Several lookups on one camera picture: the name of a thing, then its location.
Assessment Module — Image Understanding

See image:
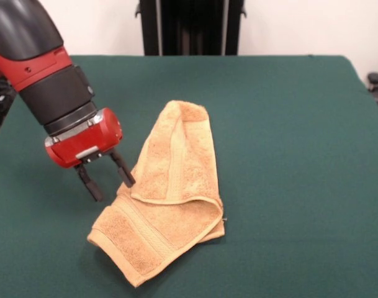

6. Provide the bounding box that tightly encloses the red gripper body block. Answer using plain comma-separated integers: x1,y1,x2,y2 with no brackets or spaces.
45,107,124,169

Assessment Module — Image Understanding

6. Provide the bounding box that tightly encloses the dark green table cloth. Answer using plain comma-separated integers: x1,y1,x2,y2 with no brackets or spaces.
0,55,378,298

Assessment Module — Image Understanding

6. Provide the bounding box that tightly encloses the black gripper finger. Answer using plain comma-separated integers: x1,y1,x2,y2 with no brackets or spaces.
109,150,136,189
74,163,103,202

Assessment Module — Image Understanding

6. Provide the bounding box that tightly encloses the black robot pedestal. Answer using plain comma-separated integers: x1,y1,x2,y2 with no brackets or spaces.
135,0,248,56

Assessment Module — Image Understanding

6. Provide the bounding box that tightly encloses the orange terry towel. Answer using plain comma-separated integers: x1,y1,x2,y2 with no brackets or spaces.
86,99,226,289

